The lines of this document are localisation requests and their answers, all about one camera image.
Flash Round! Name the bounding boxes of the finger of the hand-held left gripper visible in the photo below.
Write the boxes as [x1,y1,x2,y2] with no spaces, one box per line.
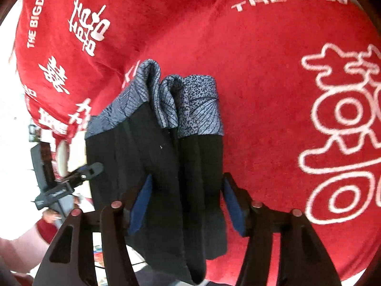
[56,162,105,186]

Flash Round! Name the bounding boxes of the red printed blanket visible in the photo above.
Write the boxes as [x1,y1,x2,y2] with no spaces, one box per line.
[13,0,381,283]

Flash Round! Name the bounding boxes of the black pants with patterned waistband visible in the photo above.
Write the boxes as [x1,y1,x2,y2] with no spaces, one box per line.
[85,60,228,285]

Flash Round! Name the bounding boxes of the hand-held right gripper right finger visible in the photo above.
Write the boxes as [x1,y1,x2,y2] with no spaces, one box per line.
[223,172,343,286]

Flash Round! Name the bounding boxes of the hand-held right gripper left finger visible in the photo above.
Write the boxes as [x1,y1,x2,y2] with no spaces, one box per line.
[32,174,154,286]

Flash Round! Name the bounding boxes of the person's left hand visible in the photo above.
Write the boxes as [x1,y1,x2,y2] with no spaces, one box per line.
[42,209,65,225]

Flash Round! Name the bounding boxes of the person's left forearm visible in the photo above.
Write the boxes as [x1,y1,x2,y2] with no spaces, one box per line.
[0,229,53,275]

